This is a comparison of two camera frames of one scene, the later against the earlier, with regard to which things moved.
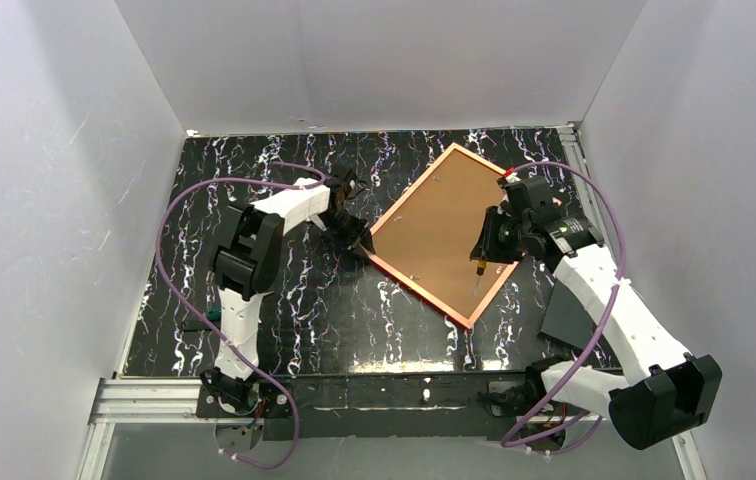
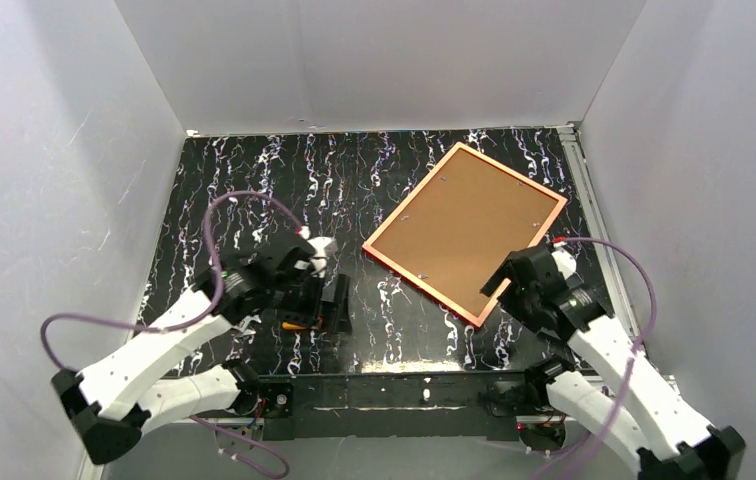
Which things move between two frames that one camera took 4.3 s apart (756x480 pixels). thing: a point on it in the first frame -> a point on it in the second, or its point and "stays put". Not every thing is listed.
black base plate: [402, 405] stays put
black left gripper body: [349, 226] -> [315, 304]
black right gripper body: [490, 240] -> [510, 279]
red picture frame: [430, 234] stays put
